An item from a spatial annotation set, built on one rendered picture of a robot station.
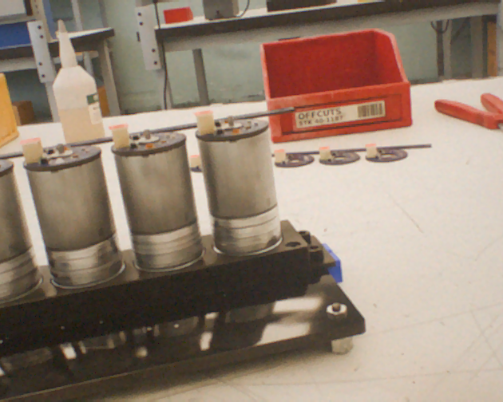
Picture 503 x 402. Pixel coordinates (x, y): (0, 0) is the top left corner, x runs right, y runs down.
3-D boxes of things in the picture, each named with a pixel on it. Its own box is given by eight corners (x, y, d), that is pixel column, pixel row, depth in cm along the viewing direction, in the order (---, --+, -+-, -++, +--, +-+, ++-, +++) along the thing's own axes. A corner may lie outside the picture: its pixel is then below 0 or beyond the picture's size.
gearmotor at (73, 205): (129, 303, 22) (98, 154, 20) (54, 317, 21) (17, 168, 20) (128, 274, 24) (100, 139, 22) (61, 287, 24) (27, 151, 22)
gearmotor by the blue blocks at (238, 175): (292, 270, 23) (275, 125, 21) (222, 284, 22) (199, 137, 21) (275, 246, 25) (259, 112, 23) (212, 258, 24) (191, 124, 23)
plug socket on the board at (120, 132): (138, 146, 21) (134, 125, 21) (112, 150, 21) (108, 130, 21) (137, 141, 22) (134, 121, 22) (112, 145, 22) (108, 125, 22)
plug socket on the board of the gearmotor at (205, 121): (223, 132, 22) (220, 112, 21) (197, 135, 21) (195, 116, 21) (219, 127, 22) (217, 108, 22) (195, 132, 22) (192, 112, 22)
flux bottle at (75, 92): (113, 138, 55) (89, 16, 52) (78, 148, 53) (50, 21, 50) (93, 135, 57) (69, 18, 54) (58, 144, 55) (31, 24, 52)
